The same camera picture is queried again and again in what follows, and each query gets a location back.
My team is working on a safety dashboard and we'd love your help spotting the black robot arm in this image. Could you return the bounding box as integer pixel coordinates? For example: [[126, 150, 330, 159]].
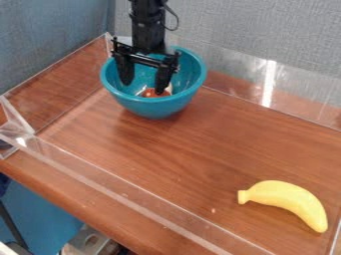
[[113, 0, 180, 96]]

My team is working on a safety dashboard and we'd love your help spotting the brown white toy mushroom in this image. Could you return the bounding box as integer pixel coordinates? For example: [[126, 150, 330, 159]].
[[137, 84, 173, 98]]

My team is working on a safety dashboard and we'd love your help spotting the grey metal bracket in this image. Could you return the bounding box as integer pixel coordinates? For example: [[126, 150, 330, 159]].
[[59, 225, 121, 255]]

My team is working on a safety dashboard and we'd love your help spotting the blue bowl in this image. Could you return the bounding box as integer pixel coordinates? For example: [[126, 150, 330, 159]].
[[101, 46, 208, 119]]

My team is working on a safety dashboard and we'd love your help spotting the black cable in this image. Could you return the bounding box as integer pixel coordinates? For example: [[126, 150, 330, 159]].
[[162, 3, 181, 33]]

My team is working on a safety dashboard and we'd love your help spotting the clear acrylic barrier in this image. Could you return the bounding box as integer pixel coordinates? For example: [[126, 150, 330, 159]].
[[0, 38, 341, 255]]

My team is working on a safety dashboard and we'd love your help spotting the yellow toy banana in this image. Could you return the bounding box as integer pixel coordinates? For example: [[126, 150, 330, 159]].
[[237, 180, 330, 233]]

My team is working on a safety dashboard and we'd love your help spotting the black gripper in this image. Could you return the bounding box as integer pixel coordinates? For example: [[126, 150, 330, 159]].
[[113, 13, 178, 95]]

